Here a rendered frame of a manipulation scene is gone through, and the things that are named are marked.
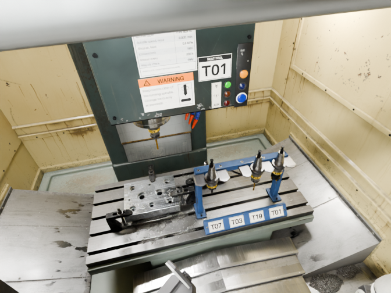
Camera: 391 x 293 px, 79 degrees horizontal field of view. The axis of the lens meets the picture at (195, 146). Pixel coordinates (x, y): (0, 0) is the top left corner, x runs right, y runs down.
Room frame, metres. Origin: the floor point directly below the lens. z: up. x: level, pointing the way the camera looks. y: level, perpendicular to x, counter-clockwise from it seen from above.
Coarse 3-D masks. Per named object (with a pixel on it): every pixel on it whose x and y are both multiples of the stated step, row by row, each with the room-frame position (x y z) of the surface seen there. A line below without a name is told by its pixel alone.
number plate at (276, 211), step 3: (276, 207) 0.74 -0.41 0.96; (279, 207) 0.74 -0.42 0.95; (282, 207) 0.74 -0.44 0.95; (270, 210) 0.72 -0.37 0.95; (273, 210) 0.73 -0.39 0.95; (276, 210) 0.73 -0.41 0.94; (279, 210) 0.73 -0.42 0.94; (282, 210) 0.73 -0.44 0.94; (270, 213) 0.71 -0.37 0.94; (273, 213) 0.72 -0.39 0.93; (276, 213) 0.72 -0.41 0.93; (279, 213) 0.72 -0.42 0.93; (282, 213) 0.72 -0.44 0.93; (270, 216) 0.71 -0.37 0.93; (273, 216) 0.71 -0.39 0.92; (276, 216) 0.71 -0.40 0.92
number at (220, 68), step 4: (228, 60) 0.67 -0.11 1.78; (212, 64) 0.66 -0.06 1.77; (216, 64) 0.66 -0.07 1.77; (220, 64) 0.66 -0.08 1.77; (224, 64) 0.67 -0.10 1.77; (228, 64) 0.67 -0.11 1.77; (212, 68) 0.66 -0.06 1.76; (216, 68) 0.66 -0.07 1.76; (220, 68) 0.66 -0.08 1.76; (224, 68) 0.67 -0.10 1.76; (228, 68) 0.67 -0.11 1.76; (212, 72) 0.66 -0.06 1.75; (216, 72) 0.66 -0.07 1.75; (220, 72) 0.66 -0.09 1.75; (224, 72) 0.67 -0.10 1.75; (228, 72) 0.67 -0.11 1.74; (212, 76) 0.66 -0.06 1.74; (216, 76) 0.66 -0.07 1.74
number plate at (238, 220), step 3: (234, 216) 0.70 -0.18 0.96; (237, 216) 0.70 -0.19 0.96; (240, 216) 0.70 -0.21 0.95; (231, 219) 0.69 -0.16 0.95; (234, 219) 0.69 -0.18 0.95; (237, 219) 0.69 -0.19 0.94; (240, 219) 0.69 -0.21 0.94; (243, 219) 0.69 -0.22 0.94; (231, 222) 0.68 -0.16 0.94; (234, 222) 0.68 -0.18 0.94; (237, 222) 0.68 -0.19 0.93; (240, 222) 0.68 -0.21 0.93; (243, 222) 0.68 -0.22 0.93; (231, 225) 0.67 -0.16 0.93; (234, 225) 0.67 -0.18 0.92; (237, 225) 0.67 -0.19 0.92; (240, 225) 0.67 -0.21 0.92
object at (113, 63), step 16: (208, 32) 0.66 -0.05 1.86; (224, 32) 0.67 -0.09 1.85; (240, 32) 0.68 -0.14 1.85; (96, 48) 0.61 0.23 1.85; (112, 48) 0.62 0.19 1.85; (128, 48) 0.62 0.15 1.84; (208, 48) 0.66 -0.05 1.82; (224, 48) 0.67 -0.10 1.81; (96, 64) 0.61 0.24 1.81; (112, 64) 0.61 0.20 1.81; (128, 64) 0.62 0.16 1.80; (96, 80) 0.61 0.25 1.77; (112, 80) 0.61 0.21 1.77; (128, 80) 0.62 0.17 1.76; (208, 80) 0.66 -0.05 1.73; (224, 80) 0.67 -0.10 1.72; (112, 96) 0.61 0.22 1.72; (128, 96) 0.62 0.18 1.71; (208, 96) 0.66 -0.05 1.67; (112, 112) 0.61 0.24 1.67; (128, 112) 0.62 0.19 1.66; (144, 112) 0.62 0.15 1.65; (160, 112) 0.63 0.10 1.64; (176, 112) 0.64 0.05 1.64; (192, 112) 0.66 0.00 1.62
